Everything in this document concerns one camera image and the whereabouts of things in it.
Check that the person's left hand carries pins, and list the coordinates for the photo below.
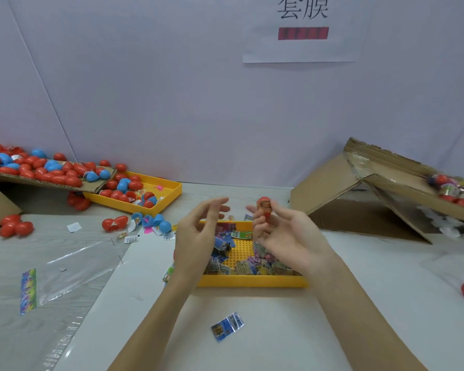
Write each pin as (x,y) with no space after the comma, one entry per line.
(195,247)

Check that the person's right hand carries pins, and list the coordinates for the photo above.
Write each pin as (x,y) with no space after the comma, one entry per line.
(294,239)

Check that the single red plastic egg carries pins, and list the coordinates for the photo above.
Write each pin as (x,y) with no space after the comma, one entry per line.
(264,206)

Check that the blue packet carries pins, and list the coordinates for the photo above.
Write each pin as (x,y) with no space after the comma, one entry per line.
(227,326)

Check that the pile of plastic eggs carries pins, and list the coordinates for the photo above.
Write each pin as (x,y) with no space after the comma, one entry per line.
(62,170)

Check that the heap of plastic eggs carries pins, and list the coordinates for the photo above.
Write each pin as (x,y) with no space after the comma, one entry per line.
(452,189)

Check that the person's right forearm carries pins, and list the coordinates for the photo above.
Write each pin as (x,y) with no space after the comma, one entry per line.
(367,320)

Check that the person's left forearm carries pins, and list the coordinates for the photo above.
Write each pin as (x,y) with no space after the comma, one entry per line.
(155,332)

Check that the yellow tray under eggs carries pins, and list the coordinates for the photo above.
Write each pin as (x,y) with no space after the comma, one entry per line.
(166,195)

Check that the torn flattened cardboard box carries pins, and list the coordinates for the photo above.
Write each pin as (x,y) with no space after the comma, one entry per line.
(325,185)

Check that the yellow plastic tray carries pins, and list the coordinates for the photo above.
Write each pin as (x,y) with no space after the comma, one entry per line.
(247,282)

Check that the small white paper scrap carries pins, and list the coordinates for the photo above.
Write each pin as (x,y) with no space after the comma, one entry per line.
(74,226)

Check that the clear bag with coloured label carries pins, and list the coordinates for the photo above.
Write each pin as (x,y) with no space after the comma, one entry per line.
(69,278)

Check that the white crumpled plastic scraps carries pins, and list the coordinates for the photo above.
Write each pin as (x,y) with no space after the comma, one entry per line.
(452,228)

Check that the clear plastic sheet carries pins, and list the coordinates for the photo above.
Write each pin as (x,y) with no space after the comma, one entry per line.
(452,270)

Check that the white paper sign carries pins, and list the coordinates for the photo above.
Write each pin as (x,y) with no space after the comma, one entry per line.
(305,46)

